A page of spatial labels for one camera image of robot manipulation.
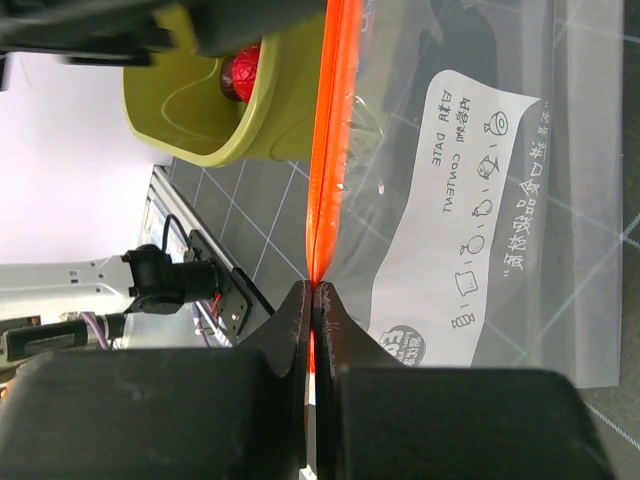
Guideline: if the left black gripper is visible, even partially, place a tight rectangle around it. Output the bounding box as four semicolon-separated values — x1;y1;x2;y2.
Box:
1;0;327;66

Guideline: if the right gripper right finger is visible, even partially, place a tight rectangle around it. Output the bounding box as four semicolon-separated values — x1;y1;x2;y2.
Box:
312;282;614;479

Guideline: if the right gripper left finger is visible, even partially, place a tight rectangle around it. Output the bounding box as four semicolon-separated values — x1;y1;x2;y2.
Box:
1;281;312;479

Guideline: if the clear zip top bag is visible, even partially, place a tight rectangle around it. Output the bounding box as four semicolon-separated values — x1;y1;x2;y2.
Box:
305;0;626;389

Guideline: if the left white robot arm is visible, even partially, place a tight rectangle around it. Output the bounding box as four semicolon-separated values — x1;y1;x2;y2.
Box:
1;1;327;345

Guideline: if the olive green plastic basket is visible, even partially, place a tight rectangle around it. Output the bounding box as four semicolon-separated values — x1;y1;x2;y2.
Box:
123;6;325;167

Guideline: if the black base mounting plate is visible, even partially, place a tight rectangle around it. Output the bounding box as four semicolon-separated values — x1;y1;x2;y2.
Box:
185;230;275;347

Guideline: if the black grid mat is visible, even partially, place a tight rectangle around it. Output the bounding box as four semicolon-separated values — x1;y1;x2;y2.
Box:
167;0;640;480

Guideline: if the aluminium front rail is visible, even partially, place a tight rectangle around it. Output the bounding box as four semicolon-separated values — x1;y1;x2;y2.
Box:
138;167;236;270

